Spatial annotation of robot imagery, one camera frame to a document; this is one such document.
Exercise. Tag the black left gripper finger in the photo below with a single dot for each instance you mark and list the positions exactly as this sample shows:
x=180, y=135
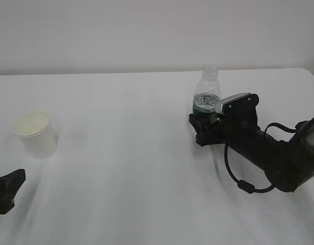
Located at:
x=9, y=186

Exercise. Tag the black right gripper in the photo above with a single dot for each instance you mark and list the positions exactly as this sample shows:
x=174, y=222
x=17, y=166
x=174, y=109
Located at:
x=238, y=128

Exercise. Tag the clear water bottle green label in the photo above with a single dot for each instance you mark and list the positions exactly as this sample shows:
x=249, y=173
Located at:
x=206, y=94

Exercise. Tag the white paper cup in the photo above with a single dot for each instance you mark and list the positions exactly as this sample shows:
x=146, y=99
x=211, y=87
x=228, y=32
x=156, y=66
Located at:
x=35, y=131

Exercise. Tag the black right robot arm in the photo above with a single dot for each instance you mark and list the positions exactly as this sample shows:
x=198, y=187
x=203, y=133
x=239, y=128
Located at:
x=286, y=164

